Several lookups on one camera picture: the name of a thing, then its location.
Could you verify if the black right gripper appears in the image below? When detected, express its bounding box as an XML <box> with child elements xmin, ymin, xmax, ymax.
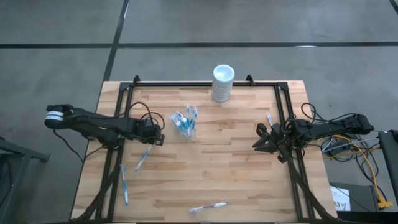
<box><xmin>252</xmin><ymin>123</ymin><xmax>297</xmax><ymax>164</ymax></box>

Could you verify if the clear acrylic organizer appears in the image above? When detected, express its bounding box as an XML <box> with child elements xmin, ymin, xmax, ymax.
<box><xmin>169</xmin><ymin>105</ymin><xmax>200</xmax><ymax>140</ymax></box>

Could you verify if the purple white toothbrush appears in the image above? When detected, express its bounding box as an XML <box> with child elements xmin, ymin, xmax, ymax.
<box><xmin>188</xmin><ymin>201</ymin><xmax>229</xmax><ymax>214</ymax></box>

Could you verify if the grey power adapter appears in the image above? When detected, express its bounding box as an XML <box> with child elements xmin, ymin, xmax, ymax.
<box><xmin>322</xmin><ymin>139</ymin><xmax>355</xmax><ymax>158</ymax></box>

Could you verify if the white cylindrical canister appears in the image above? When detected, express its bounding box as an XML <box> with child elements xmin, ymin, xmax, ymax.
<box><xmin>212</xmin><ymin>63</ymin><xmax>236</xmax><ymax>103</ymax></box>

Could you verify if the white paper sign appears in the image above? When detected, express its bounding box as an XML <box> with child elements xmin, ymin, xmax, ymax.
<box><xmin>330</xmin><ymin>185</ymin><xmax>351</xmax><ymax>212</ymax></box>

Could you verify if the black floor box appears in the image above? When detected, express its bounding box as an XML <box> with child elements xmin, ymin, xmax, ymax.
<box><xmin>329</xmin><ymin>182</ymin><xmax>388</xmax><ymax>215</ymax></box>

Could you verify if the black equipment case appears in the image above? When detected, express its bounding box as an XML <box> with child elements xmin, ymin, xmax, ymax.
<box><xmin>377</xmin><ymin>129</ymin><xmax>398</xmax><ymax>206</ymax></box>

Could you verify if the black metal cart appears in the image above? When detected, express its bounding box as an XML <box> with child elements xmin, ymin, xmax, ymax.
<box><xmin>0</xmin><ymin>136</ymin><xmax>50</xmax><ymax>224</ymax></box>

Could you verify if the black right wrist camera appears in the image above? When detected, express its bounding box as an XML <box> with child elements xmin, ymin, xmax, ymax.
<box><xmin>272</xmin><ymin>123</ymin><xmax>287</xmax><ymax>135</ymax></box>

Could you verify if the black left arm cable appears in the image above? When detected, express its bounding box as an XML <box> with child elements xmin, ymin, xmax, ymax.
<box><xmin>126</xmin><ymin>101</ymin><xmax>166</xmax><ymax>126</ymax></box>

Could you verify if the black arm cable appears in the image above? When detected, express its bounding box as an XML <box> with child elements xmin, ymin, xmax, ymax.
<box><xmin>126</xmin><ymin>101</ymin><xmax>166</xmax><ymax>126</ymax></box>
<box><xmin>300</xmin><ymin>102</ymin><xmax>330</xmax><ymax>125</ymax></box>

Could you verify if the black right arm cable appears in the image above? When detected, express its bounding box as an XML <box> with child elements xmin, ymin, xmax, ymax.
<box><xmin>300</xmin><ymin>102</ymin><xmax>330</xmax><ymax>125</ymax></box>

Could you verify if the black aluminium table frame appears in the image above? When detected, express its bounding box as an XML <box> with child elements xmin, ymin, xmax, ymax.
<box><xmin>71</xmin><ymin>74</ymin><xmax>335</xmax><ymax>224</ymax></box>

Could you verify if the black floor cable bundle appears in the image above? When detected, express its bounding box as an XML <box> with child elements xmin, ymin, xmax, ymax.
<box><xmin>320</xmin><ymin>127</ymin><xmax>383</xmax><ymax>194</ymax></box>

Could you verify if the yellow cable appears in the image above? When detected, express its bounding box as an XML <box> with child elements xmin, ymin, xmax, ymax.
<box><xmin>317</xmin><ymin>133</ymin><xmax>393</xmax><ymax>209</ymax></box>

